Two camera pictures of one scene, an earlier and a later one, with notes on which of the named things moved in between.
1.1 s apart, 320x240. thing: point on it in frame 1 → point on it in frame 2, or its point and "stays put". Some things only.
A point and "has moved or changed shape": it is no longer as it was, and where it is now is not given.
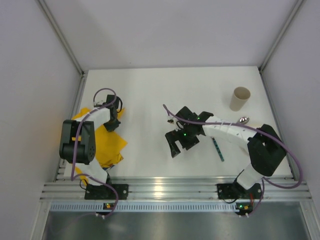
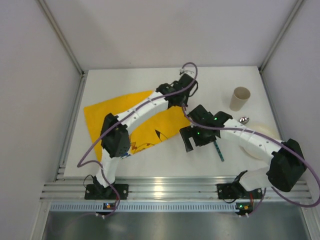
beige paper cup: (240, 96) stays put
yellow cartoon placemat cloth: (109, 144) has moved or changed shape
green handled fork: (218, 150) stays put
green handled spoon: (244, 120) stays put
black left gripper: (111, 124) → (188, 81)
